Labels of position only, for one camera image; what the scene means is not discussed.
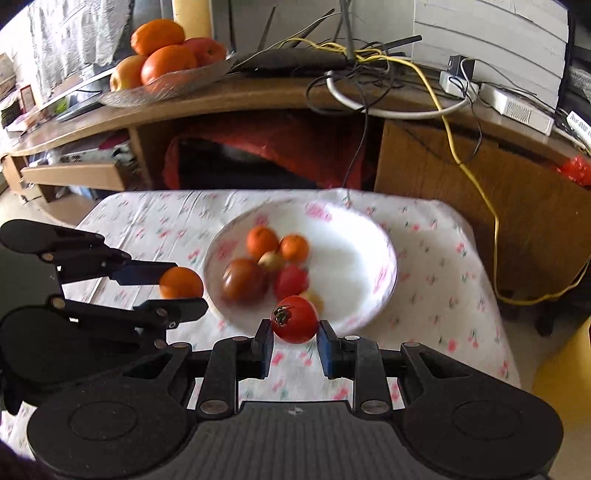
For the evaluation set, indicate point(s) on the red plastic bag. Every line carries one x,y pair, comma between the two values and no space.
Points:
258,138

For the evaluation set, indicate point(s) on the white power strip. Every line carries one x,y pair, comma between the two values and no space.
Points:
455,87

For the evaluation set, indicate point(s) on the red apple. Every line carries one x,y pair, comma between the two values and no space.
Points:
207,50

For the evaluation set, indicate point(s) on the wooden television cabinet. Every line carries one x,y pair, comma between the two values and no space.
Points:
461,161

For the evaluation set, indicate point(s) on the white rectangular device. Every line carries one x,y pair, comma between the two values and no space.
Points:
517,110

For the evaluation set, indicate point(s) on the black plug adapter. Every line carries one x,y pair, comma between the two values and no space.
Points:
461,67

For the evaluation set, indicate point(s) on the silver set-top box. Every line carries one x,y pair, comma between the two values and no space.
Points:
87,154

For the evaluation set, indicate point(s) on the large orange mandarin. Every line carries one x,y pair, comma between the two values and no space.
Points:
181,283

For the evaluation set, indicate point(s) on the white lace cloth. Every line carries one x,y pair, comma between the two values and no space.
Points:
69,41

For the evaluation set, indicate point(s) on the small red ornament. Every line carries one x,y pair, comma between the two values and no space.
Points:
576,170

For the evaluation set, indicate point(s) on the glass fruit plate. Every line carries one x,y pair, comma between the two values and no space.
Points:
152,90

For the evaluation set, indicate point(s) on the small red tomato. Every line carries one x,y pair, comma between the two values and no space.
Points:
291,282

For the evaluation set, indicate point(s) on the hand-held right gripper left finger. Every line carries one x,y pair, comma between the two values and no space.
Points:
267,347

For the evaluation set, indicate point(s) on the white vented modem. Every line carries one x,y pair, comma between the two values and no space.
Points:
581,129

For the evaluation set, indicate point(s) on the stack of white foam boards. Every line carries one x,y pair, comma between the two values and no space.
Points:
489,41

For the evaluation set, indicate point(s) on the white floral bowl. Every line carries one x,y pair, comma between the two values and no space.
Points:
351,258

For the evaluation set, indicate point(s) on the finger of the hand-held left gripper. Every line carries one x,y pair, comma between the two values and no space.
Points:
184,310
138,273

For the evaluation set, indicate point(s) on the large orange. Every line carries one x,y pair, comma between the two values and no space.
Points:
157,36
168,64

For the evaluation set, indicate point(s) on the black router with antennas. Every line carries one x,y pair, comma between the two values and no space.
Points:
295,60

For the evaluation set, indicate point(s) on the dark red tomato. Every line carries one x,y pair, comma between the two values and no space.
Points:
242,279

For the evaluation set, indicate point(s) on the yellow trash bin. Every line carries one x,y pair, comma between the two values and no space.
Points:
568,378

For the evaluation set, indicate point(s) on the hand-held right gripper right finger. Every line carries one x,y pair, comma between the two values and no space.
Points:
326,347

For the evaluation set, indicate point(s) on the small brown-yellow fruit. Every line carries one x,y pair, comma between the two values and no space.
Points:
271,261
315,297

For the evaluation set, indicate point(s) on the yellow panel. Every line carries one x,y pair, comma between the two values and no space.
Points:
194,18

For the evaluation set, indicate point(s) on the black flat television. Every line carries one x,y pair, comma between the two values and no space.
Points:
85,94

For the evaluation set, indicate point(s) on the cherry-printed tablecloth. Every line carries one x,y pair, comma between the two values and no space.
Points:
443,295

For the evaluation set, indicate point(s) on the yellow apple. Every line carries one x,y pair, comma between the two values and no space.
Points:
125,73

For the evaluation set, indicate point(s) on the small orange mandarin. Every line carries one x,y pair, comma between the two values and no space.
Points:
294,248
262,242

